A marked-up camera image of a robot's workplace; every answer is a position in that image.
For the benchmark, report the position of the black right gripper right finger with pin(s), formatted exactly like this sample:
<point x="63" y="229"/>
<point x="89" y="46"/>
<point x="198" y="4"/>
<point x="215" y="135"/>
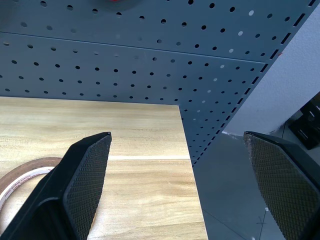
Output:
<point x="282" y="180"/>

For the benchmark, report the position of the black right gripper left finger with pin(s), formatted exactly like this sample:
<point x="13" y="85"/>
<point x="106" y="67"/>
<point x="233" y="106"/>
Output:
<point x="75" y="190"/>

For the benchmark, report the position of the grey perforated pegboard panel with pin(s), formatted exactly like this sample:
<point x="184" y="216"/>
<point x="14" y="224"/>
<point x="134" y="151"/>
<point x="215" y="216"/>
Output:
<point x="150" y="62"/>

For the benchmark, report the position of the black box with white stripes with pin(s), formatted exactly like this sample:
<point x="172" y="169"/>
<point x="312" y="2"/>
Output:
<point x="306" y="125"/>

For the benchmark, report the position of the brown packing tape roll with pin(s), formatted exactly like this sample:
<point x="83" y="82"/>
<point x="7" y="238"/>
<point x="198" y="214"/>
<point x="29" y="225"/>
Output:
<point x="15" y="180"/>

